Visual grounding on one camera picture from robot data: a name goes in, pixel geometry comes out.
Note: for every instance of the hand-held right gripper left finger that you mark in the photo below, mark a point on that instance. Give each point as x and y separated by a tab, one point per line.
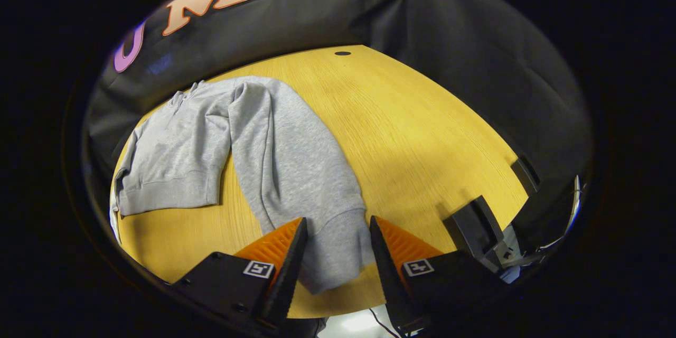
288	274

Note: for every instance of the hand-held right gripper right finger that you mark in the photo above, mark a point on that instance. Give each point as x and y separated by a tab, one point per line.
391	280

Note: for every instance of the black backdrop cloth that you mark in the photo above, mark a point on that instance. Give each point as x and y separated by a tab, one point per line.
449	37

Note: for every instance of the grey zip-neck sweatshirt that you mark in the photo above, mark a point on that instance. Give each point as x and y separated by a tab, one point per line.
296	169

